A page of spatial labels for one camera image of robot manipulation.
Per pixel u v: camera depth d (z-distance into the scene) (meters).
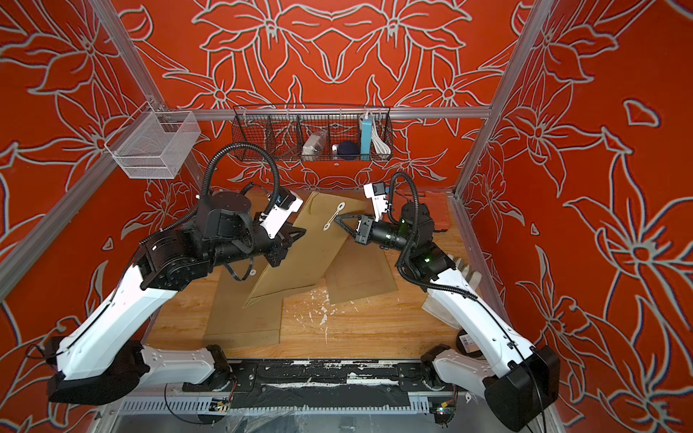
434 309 0.85
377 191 0.59
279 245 0.48
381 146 0.91
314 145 0.92
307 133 1.01
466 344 0.77
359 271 0.94
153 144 0.90
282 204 0.45
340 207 0.61
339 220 0.63
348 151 0.97
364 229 0.56
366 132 0.86
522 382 0.37
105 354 0.38
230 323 0.84
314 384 0.73
